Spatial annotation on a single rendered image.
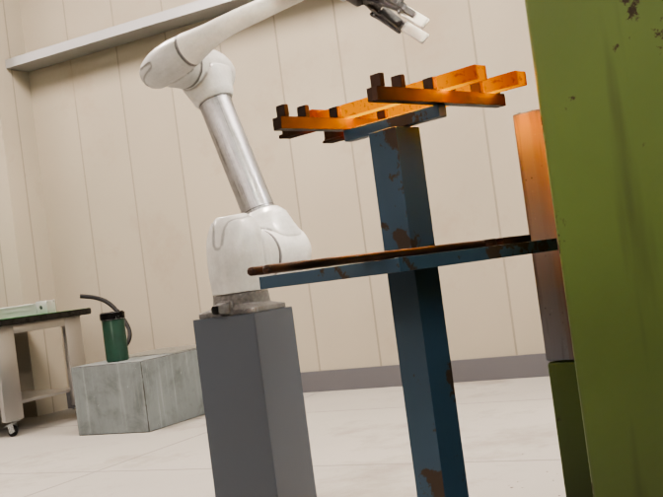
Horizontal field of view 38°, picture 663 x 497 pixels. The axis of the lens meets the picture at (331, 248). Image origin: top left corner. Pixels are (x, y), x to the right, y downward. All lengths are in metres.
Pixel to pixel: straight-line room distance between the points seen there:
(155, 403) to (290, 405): 2.49
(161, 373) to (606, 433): 3.91
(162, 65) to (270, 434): 1.08
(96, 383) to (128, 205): 1.59
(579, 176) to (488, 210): 3.82
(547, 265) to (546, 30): 0.48
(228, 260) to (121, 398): 2.62
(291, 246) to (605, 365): 1.51
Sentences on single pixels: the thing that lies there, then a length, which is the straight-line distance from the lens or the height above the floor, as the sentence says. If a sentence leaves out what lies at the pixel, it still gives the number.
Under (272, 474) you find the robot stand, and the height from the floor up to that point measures 0.17.
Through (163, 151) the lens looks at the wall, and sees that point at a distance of 6.27.
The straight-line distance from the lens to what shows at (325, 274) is 1.43.
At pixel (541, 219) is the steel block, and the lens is 1.75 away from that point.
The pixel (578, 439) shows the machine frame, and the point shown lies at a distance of 1.77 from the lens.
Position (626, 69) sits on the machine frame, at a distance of 1.39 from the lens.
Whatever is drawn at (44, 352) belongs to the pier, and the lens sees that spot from 6.78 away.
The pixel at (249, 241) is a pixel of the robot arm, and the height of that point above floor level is 0.79.
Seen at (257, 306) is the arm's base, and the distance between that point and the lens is 2.59.
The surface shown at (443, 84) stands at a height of 0.94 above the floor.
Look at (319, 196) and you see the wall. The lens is 5.64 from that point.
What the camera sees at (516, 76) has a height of 0.95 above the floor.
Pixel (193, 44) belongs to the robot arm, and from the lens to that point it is 2.79.
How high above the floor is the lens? 0.67
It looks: 2 degrees up
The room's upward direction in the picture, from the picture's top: 8 degrees counter-clockwise
